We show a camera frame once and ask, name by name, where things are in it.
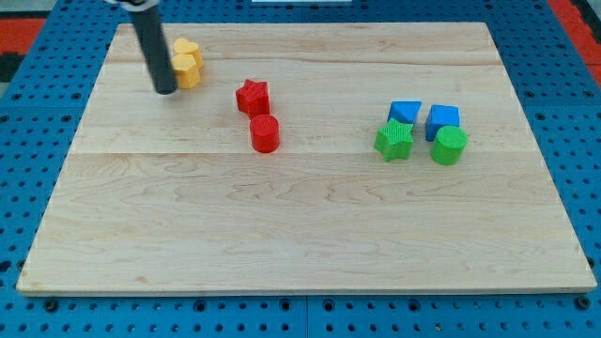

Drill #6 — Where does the white rod mount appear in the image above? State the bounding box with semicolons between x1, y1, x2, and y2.
105;0;160;8

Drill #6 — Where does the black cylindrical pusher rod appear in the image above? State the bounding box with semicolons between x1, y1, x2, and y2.
128;4;178;95

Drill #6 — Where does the yellow hexagon block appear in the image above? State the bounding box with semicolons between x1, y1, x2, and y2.
172;54;201;89

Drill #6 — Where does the yellow heart block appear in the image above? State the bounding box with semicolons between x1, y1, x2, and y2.
174;38;204;69

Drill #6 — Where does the red star block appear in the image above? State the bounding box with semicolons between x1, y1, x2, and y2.
235;79;270;119

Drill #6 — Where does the red cylinder block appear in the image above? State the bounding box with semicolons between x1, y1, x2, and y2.
249;115;280;153

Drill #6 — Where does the light wooden board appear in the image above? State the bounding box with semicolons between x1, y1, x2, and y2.
16;23;596;297

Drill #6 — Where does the blue triangle block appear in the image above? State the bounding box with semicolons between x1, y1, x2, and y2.
387;100;422;124

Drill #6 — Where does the green star block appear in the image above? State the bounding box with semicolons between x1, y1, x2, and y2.
374;118;413;161

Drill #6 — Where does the blue cube block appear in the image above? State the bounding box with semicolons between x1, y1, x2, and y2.
424;104;460;142

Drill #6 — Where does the green cylinder block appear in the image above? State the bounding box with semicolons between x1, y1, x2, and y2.
430;126;469;166

